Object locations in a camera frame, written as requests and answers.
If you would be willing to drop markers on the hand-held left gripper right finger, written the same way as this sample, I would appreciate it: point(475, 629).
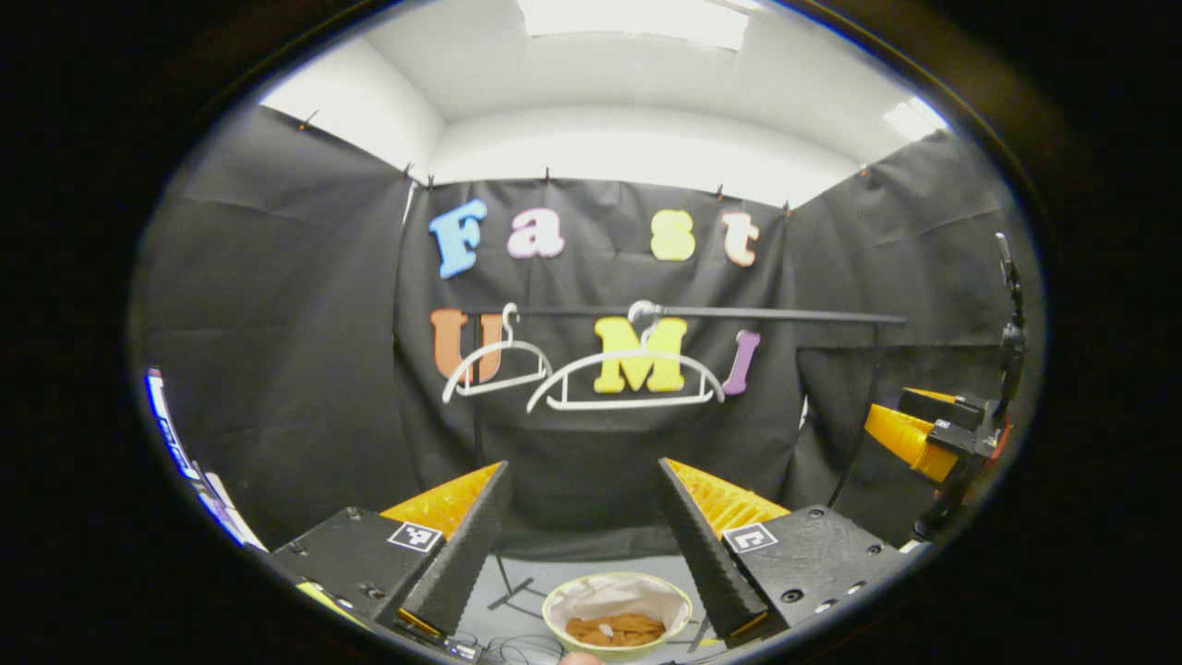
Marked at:
point(706, 554)

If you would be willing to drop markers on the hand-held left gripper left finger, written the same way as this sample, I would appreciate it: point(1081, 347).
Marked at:
point(462, 563)

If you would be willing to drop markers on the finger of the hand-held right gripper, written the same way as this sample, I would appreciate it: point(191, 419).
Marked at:
point(910, 439)
point(951, 409)

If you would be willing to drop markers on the brown collared shirt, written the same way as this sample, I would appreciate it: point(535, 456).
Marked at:
point(614, 630)

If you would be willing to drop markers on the large white clothes hanger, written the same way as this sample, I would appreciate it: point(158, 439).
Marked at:
point(628, 403)

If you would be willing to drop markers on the black clothes rack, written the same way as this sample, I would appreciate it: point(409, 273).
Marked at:
point(785, 315)

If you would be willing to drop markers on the small white clothes hanger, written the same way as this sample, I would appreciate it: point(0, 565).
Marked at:
point(499, 383)

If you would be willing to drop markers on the small ceiling light panel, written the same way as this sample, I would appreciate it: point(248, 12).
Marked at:
point(914, 120)

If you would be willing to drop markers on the black backdrop cloth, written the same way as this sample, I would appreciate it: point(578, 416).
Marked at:
point(277, 351)

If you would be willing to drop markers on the white board with blue edge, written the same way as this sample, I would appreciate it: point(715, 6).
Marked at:
point(175, 443)

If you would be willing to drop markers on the large ceiling light panel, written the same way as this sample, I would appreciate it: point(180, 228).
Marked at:
point(637, 20)

